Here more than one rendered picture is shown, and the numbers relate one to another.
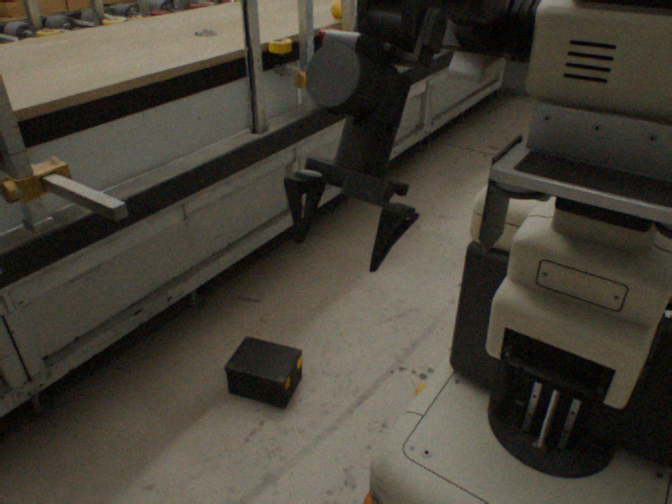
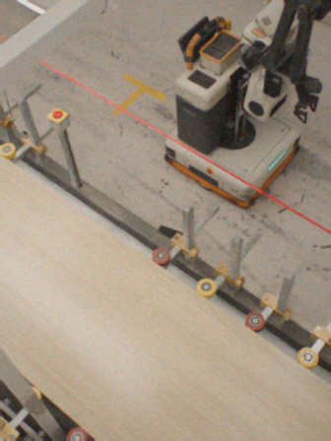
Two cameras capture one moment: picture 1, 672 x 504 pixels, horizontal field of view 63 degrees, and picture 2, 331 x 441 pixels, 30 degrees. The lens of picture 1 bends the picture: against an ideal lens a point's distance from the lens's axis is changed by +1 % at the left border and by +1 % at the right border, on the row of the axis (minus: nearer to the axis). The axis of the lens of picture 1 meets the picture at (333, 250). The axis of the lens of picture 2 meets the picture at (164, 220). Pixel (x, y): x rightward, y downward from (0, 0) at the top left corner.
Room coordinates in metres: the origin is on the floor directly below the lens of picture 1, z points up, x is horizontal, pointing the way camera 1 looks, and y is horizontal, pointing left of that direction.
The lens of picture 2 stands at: (0.93, 2.08, 3.23)
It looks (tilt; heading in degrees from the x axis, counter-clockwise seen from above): 57 degrees down; 279
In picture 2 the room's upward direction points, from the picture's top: 5 degrees counter-clockwise
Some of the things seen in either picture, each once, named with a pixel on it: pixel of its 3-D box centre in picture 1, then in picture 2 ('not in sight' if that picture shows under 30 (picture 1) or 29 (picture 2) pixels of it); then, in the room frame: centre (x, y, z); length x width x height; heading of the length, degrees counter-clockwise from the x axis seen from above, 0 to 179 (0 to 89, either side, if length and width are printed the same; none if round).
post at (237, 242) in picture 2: not in sight; (234, 267); (0.85, 0.80, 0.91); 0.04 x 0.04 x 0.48; 55
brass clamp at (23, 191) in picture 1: (35, 181); (185, 246); (1.07, 0.65, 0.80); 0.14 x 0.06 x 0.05; 145
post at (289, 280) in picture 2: not in sight; (283, 301); (0.64, 0.95, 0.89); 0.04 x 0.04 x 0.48; 55
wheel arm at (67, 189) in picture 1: (56, 185); (188, 237); (1.06, 0.60, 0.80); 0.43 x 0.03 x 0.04; 55
